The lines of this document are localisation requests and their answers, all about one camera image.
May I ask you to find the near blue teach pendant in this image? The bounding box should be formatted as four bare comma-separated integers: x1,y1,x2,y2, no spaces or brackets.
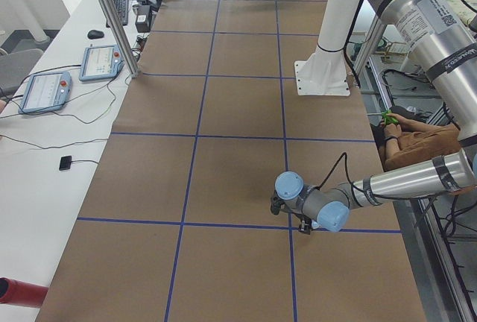
18,71,72,115

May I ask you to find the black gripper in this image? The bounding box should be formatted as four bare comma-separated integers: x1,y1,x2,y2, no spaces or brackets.
298,216,313,233

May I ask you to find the black computer mouse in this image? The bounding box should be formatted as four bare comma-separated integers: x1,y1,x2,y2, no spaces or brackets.
87,30,104,40

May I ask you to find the red cylinder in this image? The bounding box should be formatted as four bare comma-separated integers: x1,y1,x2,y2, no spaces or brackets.
1,277,48,308

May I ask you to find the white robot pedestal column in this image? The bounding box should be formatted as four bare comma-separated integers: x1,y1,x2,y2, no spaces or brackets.
294,0,360,97

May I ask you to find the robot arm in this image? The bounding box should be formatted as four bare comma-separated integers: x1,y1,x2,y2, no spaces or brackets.
271,0,476,233

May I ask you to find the small black square device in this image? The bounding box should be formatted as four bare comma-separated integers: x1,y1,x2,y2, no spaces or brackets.
59,155,72,171

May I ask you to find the black power adapter box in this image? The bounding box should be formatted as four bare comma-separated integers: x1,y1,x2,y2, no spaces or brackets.
135,5,152,33

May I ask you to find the person in brown shirt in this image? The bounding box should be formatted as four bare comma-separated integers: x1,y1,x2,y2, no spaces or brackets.
370,106,461,171

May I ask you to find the aluminium frame post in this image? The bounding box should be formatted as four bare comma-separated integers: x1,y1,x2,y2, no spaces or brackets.
98,0,139,78

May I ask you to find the black keyboard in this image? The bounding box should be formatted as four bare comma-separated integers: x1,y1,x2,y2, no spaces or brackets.
112,0,129,26

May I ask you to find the blue teach pendant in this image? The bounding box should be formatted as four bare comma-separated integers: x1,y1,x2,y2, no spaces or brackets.
78,45,124,82
18,71,72,115

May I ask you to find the far blue teach pendant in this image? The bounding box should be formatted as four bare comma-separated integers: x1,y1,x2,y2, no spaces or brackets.
78,45,124,82

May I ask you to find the person's hand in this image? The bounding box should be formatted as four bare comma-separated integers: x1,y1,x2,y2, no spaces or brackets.
384,113,406,140

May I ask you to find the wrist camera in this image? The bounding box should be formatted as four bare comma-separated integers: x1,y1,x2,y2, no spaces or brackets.
270,196,284,215

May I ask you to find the green handheld tool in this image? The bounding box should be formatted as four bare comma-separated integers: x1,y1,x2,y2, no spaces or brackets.
381,110,399,126

